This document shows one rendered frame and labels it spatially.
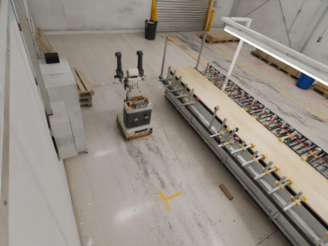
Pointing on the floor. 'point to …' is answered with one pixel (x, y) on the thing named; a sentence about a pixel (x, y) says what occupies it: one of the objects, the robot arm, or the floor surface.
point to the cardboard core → (226, 192)
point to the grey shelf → (65, 94)
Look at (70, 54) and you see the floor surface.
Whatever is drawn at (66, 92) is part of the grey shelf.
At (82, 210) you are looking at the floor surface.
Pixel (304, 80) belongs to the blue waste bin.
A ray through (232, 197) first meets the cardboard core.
